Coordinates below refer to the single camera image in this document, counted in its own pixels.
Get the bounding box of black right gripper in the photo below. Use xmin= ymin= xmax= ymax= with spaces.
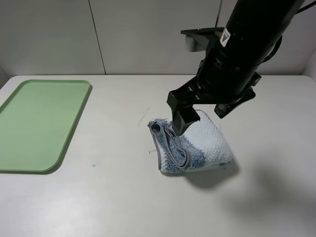
xmin=166 ymin=29 xmax=262 ymax=136

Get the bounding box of blue white striped towel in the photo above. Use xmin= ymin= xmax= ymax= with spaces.
xmin=148 ymin=110 xmax=234 ymax=173

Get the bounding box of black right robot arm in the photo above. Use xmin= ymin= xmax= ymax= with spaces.
xmin=167 ymin=0 xmax=306 ymax=136

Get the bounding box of green plastic tray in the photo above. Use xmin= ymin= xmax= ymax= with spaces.
xmin=0 ymin=79 xmax=92 ymax=174

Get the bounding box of clear plastic tag strip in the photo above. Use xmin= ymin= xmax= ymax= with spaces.
xmin=137 ymin=107 xmax=150 ymax=127

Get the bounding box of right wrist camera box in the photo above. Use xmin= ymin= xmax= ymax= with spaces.
xmin=181 ymin=27 xmax=224 ymax=52

